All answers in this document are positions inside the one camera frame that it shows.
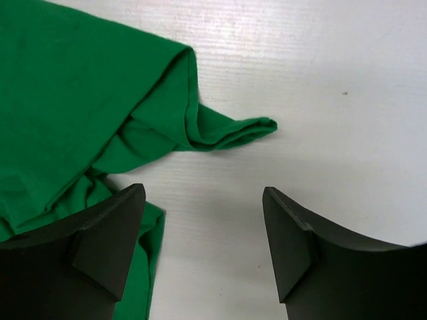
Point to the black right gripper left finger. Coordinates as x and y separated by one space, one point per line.
76 267

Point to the green t-shirt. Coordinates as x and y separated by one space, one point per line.
83 98

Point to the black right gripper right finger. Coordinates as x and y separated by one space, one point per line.
326 271

